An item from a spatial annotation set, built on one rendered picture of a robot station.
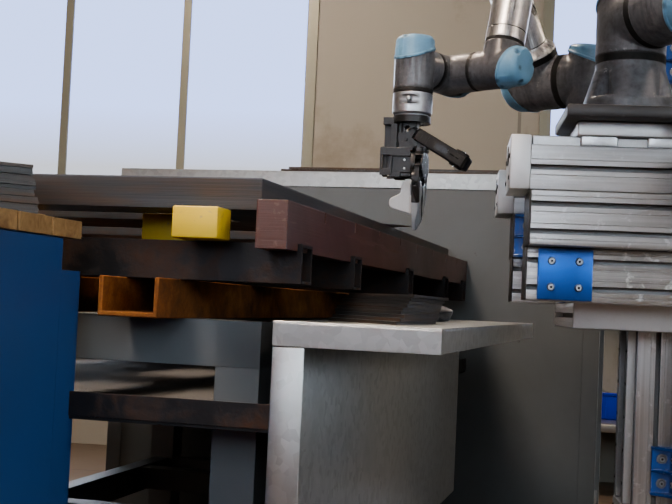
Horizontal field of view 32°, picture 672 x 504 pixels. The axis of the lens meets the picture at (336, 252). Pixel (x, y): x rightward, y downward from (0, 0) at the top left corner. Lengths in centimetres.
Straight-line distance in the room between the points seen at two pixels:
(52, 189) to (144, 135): 403
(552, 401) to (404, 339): 167
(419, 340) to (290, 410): 17
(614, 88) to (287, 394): 86
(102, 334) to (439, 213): 158
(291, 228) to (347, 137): 402
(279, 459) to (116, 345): 31
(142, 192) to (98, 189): 6
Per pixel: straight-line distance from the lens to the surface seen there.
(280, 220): 142
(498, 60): 221
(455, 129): 544
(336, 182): 309
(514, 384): 300
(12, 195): 142
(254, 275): 148
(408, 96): 220
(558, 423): 300
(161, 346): 156
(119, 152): 562
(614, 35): 201
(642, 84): 198
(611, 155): 196
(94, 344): 159
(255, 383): 151
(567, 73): 252
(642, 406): 220
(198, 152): 553
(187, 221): 145
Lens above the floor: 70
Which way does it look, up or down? 3 degrees up
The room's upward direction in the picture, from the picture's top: 3 degrees clockwise
